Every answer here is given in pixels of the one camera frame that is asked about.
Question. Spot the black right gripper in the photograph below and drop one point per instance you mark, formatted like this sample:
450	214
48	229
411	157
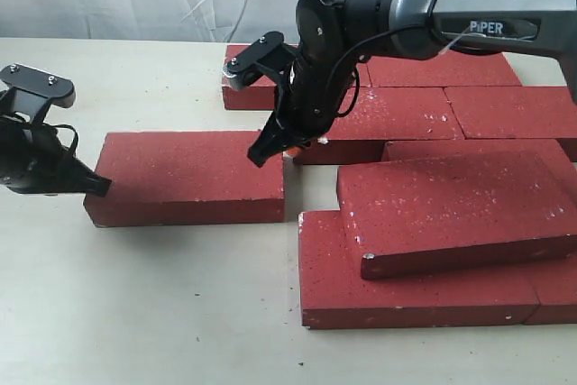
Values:
307	104

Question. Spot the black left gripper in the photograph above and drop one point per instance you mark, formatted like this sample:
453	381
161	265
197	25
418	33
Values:
40	159

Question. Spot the red brick moved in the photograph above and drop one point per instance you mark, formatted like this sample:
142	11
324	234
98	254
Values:
185	178
381	115

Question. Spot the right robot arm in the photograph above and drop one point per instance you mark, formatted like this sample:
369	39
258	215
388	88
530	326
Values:
335	35

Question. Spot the red brick back left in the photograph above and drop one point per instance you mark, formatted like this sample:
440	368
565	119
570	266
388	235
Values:
260	96

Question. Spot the red brick third row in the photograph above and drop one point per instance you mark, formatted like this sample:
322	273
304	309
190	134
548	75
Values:
549	150

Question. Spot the red brick tilted front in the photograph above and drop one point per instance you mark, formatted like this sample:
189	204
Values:
423	216

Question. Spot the red brick front left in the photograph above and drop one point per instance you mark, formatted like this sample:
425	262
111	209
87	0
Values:
334	296

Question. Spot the red brick back right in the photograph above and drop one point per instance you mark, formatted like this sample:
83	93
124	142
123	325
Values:
451	69

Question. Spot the red brick middle right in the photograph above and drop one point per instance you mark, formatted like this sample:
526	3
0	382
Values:
514	112

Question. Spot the red brick front right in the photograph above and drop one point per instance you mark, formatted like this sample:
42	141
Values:
554	283

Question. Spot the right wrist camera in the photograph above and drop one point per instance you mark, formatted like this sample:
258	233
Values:
269	57

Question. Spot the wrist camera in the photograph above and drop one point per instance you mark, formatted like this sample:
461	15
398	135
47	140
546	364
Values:
32	92
269	57

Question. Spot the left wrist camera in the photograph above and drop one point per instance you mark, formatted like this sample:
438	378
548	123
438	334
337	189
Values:
32	92

